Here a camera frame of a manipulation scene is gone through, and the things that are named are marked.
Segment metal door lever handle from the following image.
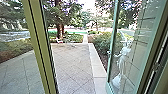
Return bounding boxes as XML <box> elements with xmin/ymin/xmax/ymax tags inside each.
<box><xmin>106</xmin><ymin>49</ymin><xmax>113</xmax><ymax>56</ymax></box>

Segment green framed glass door leaf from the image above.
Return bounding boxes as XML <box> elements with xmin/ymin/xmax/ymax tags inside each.
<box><xmin>105</xmin><ymin>0</ymin><xmax>168</xmax><ymax>94</ymax></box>

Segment green garden shrub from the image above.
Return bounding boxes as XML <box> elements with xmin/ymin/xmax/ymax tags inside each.
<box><xmin>92</xmin><ymin>31</ymin><xmax>123</xmax><ymax>57</ymax></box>

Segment concrete garden path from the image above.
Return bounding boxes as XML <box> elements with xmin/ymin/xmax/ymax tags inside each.
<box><xmin>0</xmin><ymin>42</ymin><xmax>108</xmax><ymax>94</ymax></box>

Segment grey garden bench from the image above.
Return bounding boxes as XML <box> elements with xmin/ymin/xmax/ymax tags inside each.
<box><xmin>55</xmin><ymin>37</ymin><xmax>68</xmax><ymax>45</ymax></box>

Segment tree trunk outdoors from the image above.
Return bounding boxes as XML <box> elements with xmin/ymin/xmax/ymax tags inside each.
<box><xmin>55</xmin><ymin>0</ymin><xmax>65</xmax><ymax>38</ymax></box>

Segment white garden statue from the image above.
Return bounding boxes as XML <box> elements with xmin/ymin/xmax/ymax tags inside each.
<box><xmin>111</xmin><ymin>37</ymin><xmax>133</xmax><ymax>90</ymax></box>

